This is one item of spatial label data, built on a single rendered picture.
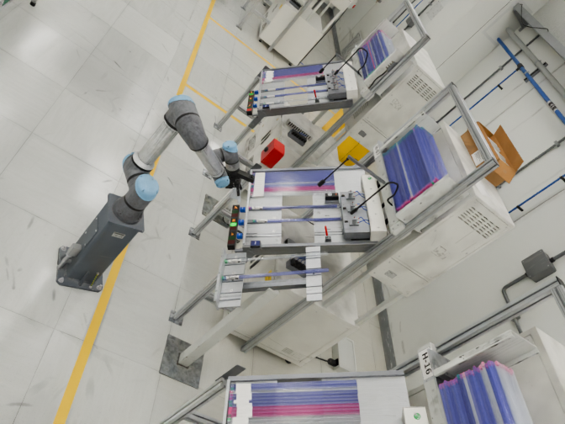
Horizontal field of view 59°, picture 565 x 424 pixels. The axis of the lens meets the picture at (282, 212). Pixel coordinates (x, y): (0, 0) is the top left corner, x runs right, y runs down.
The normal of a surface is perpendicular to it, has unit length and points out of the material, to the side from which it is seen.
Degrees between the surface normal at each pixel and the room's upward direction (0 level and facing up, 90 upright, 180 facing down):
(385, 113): 90
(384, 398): 44
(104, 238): 90
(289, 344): 90
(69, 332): 0
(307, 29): 90
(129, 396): 0
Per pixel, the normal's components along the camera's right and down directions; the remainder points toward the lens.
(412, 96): -0.01, 0.65
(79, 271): 0.21, 0.76
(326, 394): -0.09, -0.76
